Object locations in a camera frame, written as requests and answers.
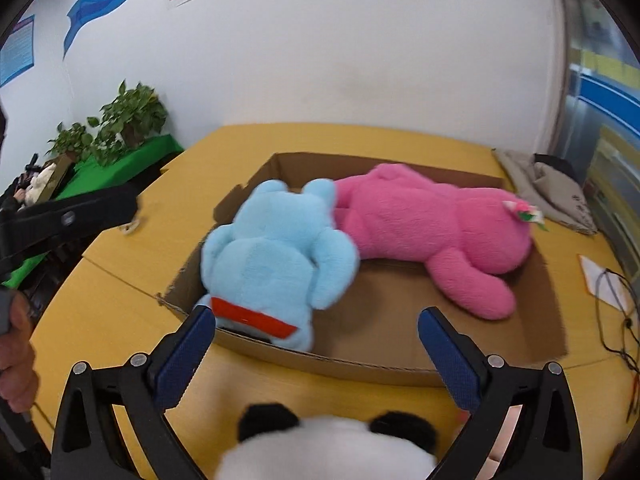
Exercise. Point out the panda plush toy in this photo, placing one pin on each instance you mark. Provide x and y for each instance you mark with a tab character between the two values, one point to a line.
325	450

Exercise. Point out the small potted plant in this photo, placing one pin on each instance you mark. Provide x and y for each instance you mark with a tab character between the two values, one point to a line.
72	142

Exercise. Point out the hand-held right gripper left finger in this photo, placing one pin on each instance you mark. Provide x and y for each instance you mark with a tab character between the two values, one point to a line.
182	355

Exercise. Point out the blue wall poster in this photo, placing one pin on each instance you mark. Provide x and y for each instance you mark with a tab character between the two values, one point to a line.
17	50

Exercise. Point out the cardboard box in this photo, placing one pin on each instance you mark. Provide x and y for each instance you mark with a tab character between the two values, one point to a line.
400	320

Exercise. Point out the grey cloth bag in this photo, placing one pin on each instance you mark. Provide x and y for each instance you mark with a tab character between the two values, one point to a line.
550	195

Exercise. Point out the large potted plant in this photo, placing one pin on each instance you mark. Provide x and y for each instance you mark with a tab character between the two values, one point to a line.
130	115

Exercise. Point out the white fluffy toy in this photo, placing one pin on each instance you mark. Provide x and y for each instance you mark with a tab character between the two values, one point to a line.
37	185

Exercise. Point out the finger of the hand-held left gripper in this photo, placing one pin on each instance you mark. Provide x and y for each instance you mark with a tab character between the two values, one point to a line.
75	215

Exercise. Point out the white paper sheet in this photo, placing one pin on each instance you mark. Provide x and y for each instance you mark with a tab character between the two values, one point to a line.
597	280

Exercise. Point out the light blue plush toy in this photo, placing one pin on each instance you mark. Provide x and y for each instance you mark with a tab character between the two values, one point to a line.
270	255

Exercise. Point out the pink plush toy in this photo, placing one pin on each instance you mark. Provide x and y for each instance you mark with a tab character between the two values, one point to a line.
420	215

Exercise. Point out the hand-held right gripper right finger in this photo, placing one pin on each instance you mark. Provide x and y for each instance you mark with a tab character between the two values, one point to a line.
452	355

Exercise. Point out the blue ribbon wall graphic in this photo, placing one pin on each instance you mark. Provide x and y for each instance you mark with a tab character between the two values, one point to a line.
95	5

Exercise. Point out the person's left hand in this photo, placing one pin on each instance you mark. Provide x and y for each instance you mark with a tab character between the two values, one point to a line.
20	365

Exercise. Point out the glass partition with blue stripe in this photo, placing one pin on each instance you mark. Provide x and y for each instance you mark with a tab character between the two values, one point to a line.
600	90

